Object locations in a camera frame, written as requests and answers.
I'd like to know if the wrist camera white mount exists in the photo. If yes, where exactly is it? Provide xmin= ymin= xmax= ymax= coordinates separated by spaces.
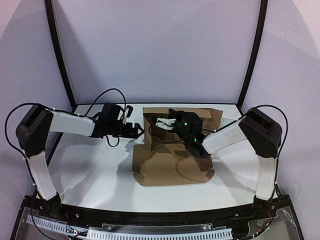
xmin=155 ymin=116 xmax=177 ymax=131
xmin=120 ymin=105 xmax=133 ymax=125

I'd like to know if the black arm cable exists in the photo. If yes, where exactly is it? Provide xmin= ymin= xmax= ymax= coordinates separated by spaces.
xmin=148 ymin=104 xmax=288 ymax=181
xmin=5 ymin=87 xmax=127 ymax=161

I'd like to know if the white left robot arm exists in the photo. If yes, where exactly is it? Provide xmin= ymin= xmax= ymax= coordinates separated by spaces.
xmin=15 ymin=103 xmax=144 ymax=218

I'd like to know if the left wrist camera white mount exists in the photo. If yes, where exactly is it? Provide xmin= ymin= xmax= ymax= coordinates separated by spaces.
xmin=120 ymin=105 xmax=133 ymax=125

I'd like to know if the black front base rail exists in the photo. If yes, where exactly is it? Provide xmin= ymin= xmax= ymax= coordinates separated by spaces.
xmin=11 ymin=195 xmax=304 ymax=240

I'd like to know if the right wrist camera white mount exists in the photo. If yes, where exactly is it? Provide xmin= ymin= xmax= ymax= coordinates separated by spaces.
xmin=155 ymin=116 xmax=177 ymax=131

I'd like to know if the black frame post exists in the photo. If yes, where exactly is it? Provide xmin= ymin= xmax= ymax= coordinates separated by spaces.
xmin=43 ymin=0 xmax=78 ymax=113
xmin=236 ymin=0 xmax=268 ymax=111

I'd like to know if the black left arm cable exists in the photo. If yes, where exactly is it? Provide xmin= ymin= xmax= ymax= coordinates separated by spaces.
xmin=5 ymin=87 xmax=127 ymax=161

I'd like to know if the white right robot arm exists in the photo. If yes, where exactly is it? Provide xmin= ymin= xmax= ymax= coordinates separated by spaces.
xmin=166 ymin=107 xmax=284 ymax=204

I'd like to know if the left black frame post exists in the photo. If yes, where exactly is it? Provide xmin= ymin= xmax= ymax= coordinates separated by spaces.
xmin=43 ymin=0 xmax=78 ymax=113

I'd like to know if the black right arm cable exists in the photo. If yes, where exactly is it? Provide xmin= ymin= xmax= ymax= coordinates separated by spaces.
xmin=148 ymin=104 xmax=288 ymax=181

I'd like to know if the brown cardboard box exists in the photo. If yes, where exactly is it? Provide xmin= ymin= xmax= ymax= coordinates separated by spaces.
xmin=132 ymin=107 xmax=215 ymax=187

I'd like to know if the right black frame post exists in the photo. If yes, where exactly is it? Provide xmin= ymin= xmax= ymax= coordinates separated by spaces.
xmin=236 ymin=0 xmax=268 ymax=111

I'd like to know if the white slotted cable duct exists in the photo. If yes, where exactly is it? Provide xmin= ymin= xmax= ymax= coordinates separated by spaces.
xmin=23 ymin=214 xmax=233 ymax=240

